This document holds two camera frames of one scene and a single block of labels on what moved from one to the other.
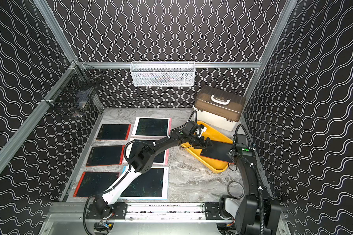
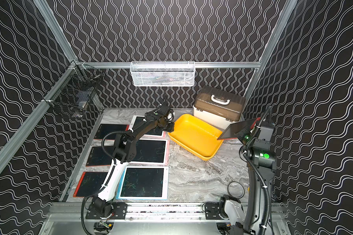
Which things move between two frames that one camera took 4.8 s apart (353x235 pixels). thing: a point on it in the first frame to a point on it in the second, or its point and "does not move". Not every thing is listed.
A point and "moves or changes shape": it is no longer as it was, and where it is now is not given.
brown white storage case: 218,107 does not move
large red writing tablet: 92,183 does not move
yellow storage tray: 215,165 moves or changes shape
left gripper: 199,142 to 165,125
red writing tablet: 218,151 to 230,132
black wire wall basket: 74,91 does not move
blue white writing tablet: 152,185 does not move
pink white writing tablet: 133,145 does not move
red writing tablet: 106,155 does not move
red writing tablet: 113,131 does not move
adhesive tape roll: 236,189 does not move
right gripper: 229,152 to 245,130
